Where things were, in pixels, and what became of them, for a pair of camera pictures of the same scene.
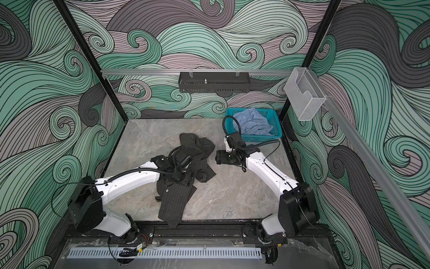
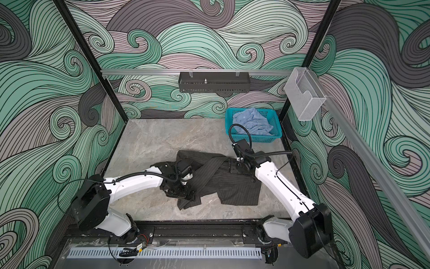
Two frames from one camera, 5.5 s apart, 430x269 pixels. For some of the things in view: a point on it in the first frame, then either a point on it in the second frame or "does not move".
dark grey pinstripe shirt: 173,196 to 215,176
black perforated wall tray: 214,82 does not move
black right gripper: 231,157 to 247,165
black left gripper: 189,180 to 186,195
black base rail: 305,235 does not move
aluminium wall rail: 194,72 does not move
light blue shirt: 252,123 does not move
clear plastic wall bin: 304,94 does not move
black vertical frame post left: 83,43 does not move
